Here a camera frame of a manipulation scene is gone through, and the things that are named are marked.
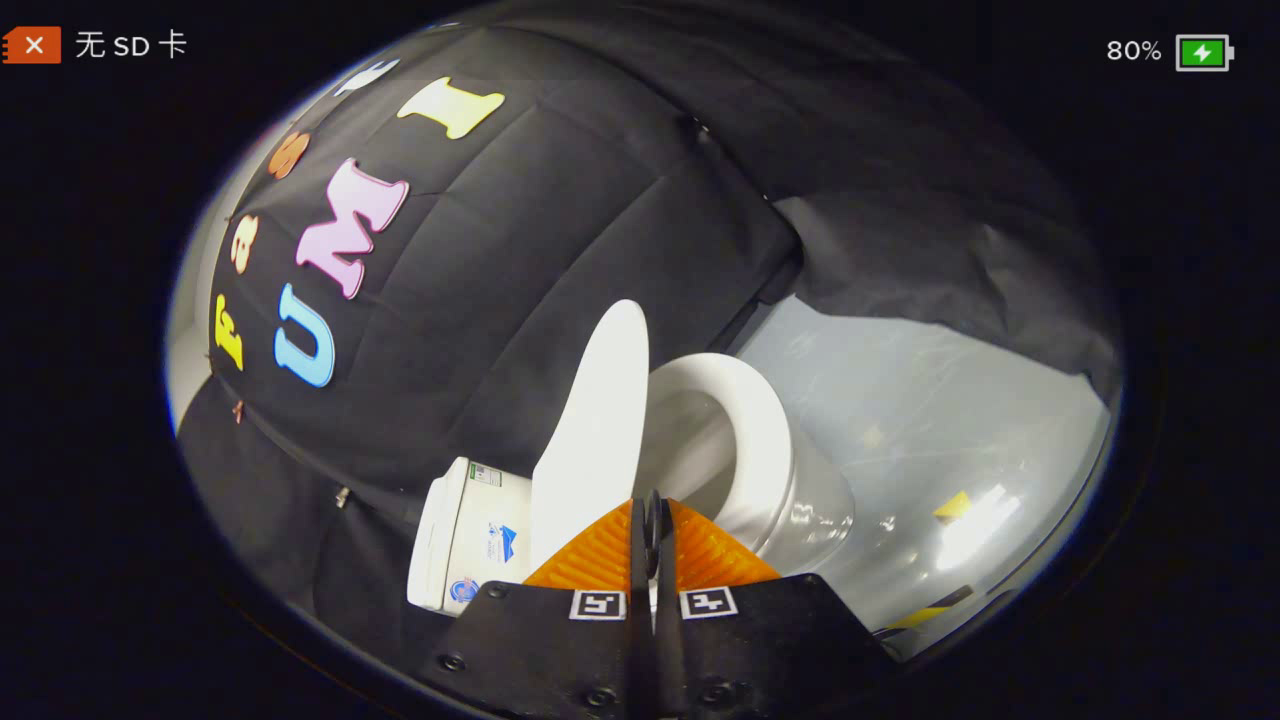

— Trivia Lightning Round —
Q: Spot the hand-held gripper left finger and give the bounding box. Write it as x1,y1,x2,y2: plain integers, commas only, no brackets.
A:
420,495,656,720

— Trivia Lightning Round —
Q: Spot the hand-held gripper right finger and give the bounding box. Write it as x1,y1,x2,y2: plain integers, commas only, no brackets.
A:
650,490,896,720

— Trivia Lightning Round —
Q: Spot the white toilet lid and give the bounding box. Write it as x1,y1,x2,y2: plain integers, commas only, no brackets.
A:
528,298,651,573

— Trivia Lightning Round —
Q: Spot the white toilet body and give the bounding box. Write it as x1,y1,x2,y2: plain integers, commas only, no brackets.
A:
407,352,858,616

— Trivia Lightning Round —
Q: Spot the yellow black striped floor tape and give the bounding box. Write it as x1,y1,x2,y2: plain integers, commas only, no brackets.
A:
880,585,976,633

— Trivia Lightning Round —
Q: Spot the black backdrop cloth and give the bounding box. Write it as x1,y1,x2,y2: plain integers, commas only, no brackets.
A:
175,5,1121,651

